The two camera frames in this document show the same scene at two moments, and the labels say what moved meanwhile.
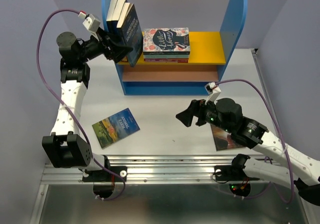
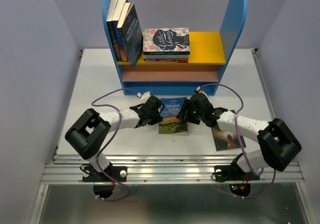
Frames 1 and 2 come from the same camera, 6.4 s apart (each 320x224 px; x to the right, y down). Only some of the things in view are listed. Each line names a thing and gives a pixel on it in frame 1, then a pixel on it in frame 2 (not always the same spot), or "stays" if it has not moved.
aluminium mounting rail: (148, 170) stays
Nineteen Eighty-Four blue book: (129, 28) stays
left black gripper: (116, 51) -> (157, 120)
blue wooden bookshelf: (210, 53) stays
